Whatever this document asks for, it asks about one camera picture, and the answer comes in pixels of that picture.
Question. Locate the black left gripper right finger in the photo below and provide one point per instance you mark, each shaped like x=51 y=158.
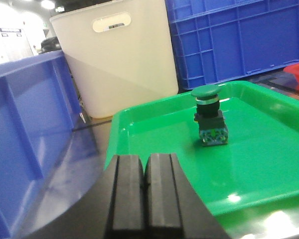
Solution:
x=174 y=210

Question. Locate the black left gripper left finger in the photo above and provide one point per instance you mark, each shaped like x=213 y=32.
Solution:
x=113 y=208

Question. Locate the green push button switch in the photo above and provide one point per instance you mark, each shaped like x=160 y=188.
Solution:
x=212 y=127

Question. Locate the green plastic tray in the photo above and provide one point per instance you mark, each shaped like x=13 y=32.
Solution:
x=251 y=184

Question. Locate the blue bin left foreground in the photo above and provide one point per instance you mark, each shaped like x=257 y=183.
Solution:
x=39 y=111

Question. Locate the white plastic container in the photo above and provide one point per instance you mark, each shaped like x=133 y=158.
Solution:
x=119 y=52

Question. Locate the blue ribbed crate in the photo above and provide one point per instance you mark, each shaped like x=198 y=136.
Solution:
x=221 y=40

